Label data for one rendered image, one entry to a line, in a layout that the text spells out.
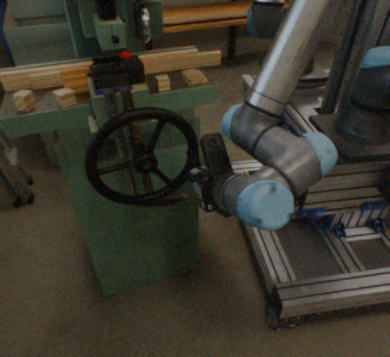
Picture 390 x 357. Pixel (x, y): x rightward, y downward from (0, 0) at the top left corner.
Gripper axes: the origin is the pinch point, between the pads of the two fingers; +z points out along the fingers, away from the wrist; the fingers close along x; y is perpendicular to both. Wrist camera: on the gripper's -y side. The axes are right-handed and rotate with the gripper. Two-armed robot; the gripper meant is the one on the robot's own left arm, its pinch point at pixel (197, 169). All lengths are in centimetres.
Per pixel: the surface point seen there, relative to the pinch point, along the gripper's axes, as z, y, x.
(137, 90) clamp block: 4.3, -21.4, -9.9
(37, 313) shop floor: 63, 55, -61
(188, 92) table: 15.9, -20.0, 6.4
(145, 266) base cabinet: 54, 46, -14
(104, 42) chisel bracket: 18.9, -37.5, -14.0
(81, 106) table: 15.4, -20.9, -23.9
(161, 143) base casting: 23.7, -6.5, -2.9
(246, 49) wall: 284, -81, 173
